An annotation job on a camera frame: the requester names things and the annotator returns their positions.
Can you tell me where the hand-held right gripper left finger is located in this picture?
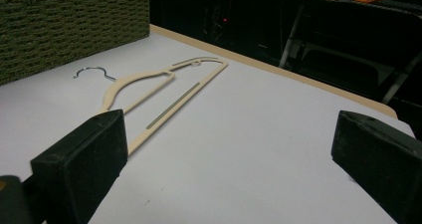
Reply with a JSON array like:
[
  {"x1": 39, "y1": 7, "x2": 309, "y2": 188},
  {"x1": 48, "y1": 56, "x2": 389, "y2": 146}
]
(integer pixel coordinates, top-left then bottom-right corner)
[{"x1": 30, "y1": 109, "x2": 129, "y2": 224}]

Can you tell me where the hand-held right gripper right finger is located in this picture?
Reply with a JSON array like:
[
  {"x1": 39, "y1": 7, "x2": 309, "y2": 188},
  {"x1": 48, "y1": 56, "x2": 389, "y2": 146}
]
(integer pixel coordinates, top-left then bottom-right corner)
[{"x1": 330, "y1": 110, "x2": 422, "y2": 224}]

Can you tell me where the beige clothes hanger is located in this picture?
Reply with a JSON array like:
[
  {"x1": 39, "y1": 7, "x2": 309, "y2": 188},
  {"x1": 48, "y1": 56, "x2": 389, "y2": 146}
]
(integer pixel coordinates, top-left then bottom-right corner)
[{"x1": 73, "y1": 56, "x2": 229, "y2": 156}]

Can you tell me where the dark folding chair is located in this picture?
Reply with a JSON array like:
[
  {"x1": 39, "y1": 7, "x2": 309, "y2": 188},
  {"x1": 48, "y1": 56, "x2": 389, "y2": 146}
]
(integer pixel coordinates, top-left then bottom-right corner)
[{"x1": 278, "y1": 0, "x2": 422, "y2": 125}]

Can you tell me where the green woven basket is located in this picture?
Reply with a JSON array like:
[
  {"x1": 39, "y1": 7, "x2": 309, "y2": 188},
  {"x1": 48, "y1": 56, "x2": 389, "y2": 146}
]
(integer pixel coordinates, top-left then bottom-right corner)
[{"x1": 0, "y1": 0, "x2": 151, "y2": 87}]

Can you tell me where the dark side table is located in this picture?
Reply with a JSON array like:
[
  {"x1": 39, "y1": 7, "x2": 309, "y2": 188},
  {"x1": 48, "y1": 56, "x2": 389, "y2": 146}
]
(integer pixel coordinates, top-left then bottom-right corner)
[{"x1": 258, "y1": 0, "x2": 422, "y2": 69}]

